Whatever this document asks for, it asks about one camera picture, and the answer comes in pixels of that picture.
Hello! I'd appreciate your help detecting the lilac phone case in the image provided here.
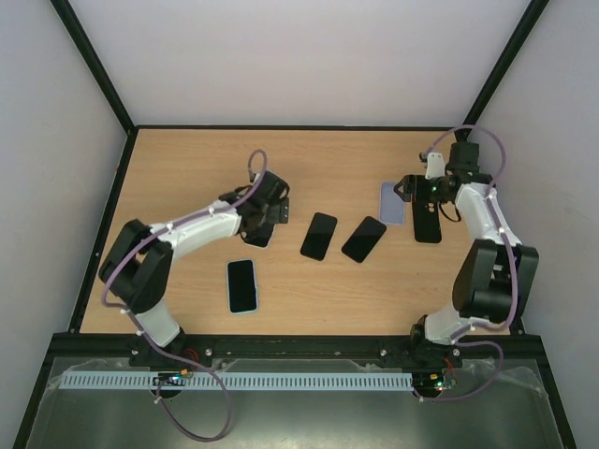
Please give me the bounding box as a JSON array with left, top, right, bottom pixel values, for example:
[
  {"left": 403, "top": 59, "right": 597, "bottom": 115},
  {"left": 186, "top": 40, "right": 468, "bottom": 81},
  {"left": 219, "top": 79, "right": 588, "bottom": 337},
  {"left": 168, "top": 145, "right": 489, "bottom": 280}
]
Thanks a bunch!
[{"left": 378, "top": 181, "right": 405, "bottom": 225}]

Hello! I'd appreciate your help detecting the black bare phone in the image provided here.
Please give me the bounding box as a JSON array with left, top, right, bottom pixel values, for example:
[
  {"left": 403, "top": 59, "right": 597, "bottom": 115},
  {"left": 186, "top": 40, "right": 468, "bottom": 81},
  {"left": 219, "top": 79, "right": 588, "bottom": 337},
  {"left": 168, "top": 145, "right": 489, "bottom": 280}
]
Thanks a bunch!
[{"left": 342, "top": 216, "right": 387, "bottom": 263}]

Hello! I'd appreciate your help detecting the black phone case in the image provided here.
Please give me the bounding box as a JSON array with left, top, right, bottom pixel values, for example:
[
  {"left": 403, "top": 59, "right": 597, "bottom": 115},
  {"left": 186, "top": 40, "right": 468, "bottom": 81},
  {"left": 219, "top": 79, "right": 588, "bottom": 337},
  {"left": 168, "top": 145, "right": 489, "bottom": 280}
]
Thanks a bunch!
[{"left": 412, "top": 201, "right": 442, "bottom": 244}]

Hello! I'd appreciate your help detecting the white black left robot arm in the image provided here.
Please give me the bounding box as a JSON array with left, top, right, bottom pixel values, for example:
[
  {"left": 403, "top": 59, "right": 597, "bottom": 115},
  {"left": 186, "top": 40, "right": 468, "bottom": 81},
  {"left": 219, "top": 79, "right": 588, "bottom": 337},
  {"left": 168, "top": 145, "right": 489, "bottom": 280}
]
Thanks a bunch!
[{"left": 98, "top": 171, "right": 289, "bottom": 348}]

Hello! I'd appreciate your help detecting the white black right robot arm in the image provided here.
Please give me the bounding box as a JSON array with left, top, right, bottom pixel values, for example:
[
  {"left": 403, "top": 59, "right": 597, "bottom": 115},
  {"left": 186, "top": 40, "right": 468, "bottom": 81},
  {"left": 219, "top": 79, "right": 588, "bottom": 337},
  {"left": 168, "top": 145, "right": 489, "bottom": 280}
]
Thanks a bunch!
[{"left": 393, "top": 142, "right": 539, "bottom": 367}]

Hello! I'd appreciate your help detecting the phone in dark case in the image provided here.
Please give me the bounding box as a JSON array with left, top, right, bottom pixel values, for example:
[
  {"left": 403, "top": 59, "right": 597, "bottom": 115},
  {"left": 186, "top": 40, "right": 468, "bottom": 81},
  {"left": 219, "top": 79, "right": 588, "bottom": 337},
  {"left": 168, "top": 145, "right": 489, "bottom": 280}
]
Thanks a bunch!
[{"left": 242, "top": 224, "right": 274, "bottom": 248}]

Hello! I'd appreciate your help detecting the phone in light blue case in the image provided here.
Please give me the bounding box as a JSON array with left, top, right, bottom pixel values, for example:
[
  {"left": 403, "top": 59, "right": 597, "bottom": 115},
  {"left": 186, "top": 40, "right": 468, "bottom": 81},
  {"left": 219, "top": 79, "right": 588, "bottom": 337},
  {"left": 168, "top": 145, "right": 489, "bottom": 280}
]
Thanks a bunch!
[{"left": 226, "top": 259, "right": 258, "bottom": 314}]

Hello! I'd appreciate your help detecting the metal tray sheet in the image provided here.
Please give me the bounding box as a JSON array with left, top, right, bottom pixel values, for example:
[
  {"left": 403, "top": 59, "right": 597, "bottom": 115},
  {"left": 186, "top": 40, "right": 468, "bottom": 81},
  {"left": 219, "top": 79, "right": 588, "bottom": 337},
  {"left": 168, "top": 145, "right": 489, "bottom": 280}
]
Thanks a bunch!
[{"left": 28, "top": 359, "right": 562, "bottom": 448}]

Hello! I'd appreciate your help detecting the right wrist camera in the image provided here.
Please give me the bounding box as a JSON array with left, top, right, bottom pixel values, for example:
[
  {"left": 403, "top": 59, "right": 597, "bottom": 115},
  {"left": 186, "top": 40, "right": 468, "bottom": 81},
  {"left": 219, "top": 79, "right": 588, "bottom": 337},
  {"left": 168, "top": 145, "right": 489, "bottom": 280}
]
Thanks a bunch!
[{"left": 420, "top": 152, "right": 446, "bottom": 180}]

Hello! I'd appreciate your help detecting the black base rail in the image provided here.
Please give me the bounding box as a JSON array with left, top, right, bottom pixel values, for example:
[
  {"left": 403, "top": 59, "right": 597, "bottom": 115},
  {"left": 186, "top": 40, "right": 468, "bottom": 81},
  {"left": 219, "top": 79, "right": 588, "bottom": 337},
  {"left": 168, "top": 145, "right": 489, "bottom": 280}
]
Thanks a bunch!
[{"left": 128, "top": 334, "right": 464, "bottom": 369}]

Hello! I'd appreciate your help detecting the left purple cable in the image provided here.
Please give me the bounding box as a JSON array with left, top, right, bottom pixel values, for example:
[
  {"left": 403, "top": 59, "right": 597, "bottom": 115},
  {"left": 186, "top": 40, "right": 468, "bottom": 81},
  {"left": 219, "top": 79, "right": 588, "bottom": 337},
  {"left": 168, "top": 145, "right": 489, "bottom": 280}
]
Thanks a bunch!
[{"left": 101, "top": 149, "right": 270, "bottom": 443}]

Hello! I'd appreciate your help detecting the white slotted cable duct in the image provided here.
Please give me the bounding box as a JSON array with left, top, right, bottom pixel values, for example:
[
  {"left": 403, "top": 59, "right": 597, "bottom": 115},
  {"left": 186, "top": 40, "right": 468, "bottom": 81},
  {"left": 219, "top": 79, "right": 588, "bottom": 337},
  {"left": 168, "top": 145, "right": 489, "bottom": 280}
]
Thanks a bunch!
[{"left": 58, "top": 371, "right": 413, "bottom": 392}]

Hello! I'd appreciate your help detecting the black enclosure frame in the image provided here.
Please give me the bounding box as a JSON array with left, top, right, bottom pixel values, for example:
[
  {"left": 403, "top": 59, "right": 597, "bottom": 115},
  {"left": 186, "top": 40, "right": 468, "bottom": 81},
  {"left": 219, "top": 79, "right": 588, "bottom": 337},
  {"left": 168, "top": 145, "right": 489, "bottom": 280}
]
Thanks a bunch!
[{"left": 14, "top": 0, "right": 576, "bottom": 448}]

